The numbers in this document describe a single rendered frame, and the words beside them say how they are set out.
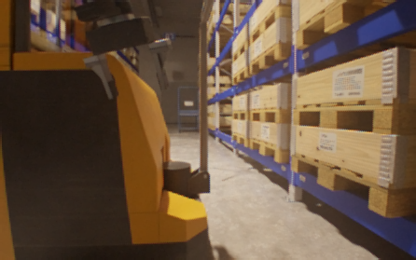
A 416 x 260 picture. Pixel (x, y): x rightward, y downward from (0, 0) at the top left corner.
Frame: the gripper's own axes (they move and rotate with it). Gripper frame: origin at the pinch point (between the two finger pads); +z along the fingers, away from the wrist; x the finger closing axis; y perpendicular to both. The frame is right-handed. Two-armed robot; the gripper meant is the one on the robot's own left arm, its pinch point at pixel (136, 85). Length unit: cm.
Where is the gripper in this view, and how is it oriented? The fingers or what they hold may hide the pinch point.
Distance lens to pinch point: 51.4
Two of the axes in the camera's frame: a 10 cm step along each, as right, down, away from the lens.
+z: 1.8, 8.8, 4.4
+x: -9.8, 1.0, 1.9
